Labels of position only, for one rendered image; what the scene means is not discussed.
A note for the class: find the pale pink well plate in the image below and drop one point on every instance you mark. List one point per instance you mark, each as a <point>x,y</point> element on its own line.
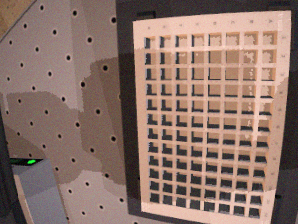
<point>170,114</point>

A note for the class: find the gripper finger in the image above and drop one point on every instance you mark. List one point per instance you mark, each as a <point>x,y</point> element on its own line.
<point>8,190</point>

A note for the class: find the grey perforated base plate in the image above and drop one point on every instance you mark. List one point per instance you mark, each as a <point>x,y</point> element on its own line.
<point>60,99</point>

